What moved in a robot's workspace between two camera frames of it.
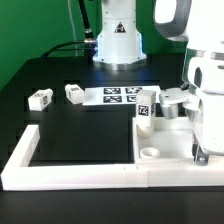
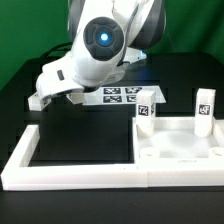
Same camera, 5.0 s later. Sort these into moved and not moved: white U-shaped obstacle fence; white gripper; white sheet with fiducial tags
Moved: white gripper
Not moved: white sheet with fiducial tags; white U-shaped obstacle fence
